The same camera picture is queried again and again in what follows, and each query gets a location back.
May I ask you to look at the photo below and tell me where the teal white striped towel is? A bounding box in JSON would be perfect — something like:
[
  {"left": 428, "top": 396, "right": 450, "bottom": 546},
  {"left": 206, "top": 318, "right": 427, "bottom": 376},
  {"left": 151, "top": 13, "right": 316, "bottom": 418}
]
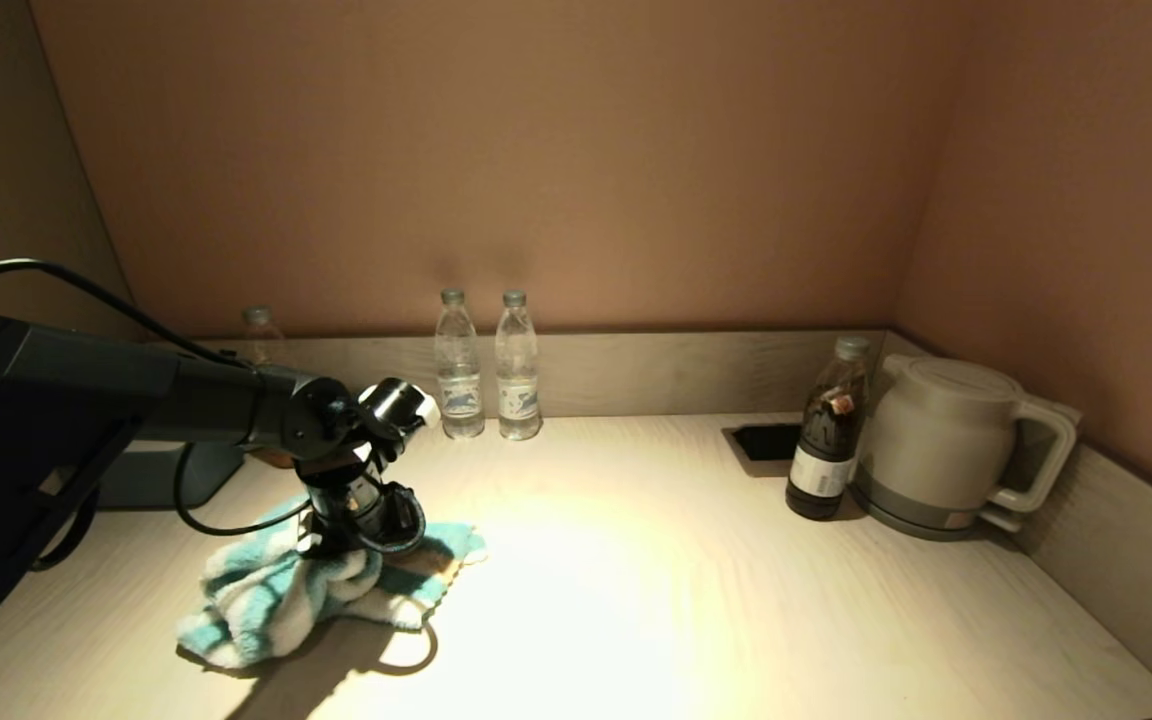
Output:
[{"left": 176, "top": 495, "right": 489, "bottom": 671}]

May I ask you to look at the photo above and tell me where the grey-blue tissue box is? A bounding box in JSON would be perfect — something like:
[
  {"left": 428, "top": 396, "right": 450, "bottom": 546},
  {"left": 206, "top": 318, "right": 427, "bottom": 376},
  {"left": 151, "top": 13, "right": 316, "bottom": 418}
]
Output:
[{"left": 96, "top": 440, "right": 247, "bottom": 509}]

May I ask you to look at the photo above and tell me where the clear water bottle blue label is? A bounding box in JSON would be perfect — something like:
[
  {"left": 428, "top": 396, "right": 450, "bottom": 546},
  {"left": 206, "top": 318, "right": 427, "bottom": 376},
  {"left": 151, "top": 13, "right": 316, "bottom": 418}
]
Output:
[
  {"left": 494, "top": 290, "right": 543, "bottom": 442},
  {"left": 434, "top": 289, "right": 486, "bottom": 441}
]

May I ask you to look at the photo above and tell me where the amber tea bottle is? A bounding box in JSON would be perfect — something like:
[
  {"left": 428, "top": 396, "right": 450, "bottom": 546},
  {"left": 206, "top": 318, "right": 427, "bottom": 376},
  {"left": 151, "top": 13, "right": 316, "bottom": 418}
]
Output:
[{"left": 239, "top": 305, "right": 299, "bottom": 471}]

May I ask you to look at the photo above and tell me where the black recessed power socket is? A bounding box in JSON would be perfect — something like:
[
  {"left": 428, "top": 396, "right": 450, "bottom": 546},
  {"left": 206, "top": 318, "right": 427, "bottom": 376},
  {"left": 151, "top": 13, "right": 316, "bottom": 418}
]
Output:
[{"left": 721, "top": 422, "right": 805, "bottom": 478}]

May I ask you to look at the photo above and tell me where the dark liquid bottle white label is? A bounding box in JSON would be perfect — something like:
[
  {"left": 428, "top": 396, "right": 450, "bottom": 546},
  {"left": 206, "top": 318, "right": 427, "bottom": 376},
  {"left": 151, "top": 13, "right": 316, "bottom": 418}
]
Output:
[{"left": 784, "top": 336, "right": 872, "bottom": 522}]

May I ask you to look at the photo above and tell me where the grey kettle base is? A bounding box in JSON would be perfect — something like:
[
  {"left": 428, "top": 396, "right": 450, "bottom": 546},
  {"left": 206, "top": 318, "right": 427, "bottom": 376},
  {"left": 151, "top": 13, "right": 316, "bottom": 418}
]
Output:
[{"left": 851, "top": 480, "right": 1027, "bottom": 543}]

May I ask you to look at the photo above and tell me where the beige electric kettle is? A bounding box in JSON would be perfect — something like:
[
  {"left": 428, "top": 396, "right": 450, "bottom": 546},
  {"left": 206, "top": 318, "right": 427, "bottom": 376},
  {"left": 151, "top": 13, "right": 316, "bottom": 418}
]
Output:
[{"left": 856, "top": 354, "right": 1079, "bottom": 521}]

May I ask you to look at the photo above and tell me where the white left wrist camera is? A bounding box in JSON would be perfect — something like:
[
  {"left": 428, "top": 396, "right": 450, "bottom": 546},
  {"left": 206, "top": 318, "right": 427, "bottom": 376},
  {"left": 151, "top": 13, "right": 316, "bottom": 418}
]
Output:
[{"left": 358, "top": 377, "right": 440, "bottom": 438}]

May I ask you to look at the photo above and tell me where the black camera cable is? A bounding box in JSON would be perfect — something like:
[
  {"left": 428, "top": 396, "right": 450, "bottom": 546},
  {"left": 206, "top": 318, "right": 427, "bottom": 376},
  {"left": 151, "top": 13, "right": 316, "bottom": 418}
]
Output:
[{"left": 173, "top": 440, "right": 312, "bottom": 538}]

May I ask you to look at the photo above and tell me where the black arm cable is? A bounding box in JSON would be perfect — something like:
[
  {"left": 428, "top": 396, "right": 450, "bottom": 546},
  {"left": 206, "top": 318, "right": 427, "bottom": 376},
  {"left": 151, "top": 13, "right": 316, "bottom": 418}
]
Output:
[{"left": 0, "top": 258, "right": 262, "bottom": 373}]

